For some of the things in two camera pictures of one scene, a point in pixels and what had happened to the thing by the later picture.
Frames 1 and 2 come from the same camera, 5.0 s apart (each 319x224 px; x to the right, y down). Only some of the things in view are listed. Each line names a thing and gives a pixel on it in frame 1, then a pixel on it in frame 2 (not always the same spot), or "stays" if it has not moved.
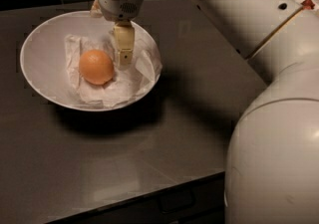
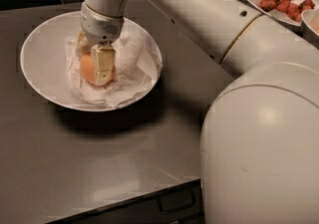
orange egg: (96, 67) stays
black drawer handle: (176, 201) stays
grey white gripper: (117, 5) -> (99, 27)
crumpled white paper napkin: (126, 84) stays
